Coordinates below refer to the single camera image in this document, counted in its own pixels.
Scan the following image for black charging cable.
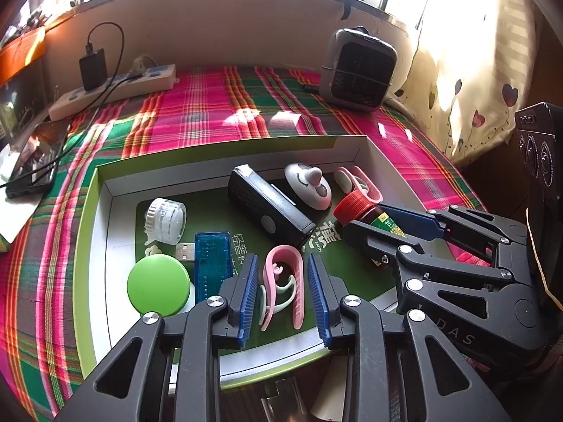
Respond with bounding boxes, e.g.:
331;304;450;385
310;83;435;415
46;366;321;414
0;22;133;190

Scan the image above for black smartphone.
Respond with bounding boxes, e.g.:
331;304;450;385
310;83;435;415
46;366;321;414
4;121;72;199

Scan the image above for green round lid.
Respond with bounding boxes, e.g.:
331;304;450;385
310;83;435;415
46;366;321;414
127;256;192;317

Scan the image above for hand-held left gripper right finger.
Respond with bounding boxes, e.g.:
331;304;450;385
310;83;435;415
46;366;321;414
306;255;513;422

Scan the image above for grey egg-shaped gadget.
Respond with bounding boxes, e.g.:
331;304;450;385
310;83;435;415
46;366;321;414
284;162;333;212

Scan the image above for pink and white ear hook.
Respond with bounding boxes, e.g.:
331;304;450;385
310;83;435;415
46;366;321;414
259;246;305;332

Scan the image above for white plug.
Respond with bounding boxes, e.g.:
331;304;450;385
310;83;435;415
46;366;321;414
129;55;154;75

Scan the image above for black charger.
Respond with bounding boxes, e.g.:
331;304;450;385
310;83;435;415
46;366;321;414
78;48;108;93

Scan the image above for cream heart print curtain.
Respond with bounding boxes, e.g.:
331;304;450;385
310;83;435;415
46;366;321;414
387;0;546;168

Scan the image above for green cardboard box tray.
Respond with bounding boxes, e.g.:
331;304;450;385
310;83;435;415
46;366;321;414
77;134;445;390

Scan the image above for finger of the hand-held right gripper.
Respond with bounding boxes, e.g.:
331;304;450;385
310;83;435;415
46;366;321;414
343;220;543;322
380;203;529;269

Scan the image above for pink green plaid blanket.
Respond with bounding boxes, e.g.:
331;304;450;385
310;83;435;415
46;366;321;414
0;64;489;422

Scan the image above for glass tank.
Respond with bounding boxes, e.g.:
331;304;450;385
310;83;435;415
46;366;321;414
0;59;49;141

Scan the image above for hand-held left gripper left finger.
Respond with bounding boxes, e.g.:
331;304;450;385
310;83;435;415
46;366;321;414
53;252;259;422

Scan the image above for black rectangular device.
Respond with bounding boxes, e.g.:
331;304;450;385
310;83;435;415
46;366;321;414
227;164;316;249

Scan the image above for black heater cord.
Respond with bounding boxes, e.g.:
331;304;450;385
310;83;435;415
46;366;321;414
339;0;374;22

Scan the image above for orange planter box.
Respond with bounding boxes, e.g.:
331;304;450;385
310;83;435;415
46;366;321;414
0;25;47;85

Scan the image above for pink ear hook clip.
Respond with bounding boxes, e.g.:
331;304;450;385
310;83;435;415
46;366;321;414
333;166;383;203

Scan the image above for grey portable heater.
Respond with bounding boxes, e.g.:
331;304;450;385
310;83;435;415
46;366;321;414
317;26;399;113

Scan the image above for blue translucent usb tester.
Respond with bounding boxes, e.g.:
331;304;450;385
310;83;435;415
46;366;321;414
176;231;236;306

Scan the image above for thin yellow cord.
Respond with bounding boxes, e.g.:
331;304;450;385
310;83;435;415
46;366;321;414
525;209;563;311

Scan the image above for brown bottle with red cap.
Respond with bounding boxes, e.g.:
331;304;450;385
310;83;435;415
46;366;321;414
333;192;412;269

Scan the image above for white paper sheets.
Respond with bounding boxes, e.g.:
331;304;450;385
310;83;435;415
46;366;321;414
0;185;42;247

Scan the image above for white power strip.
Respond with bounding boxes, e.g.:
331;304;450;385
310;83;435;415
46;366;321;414
48;64;177;121

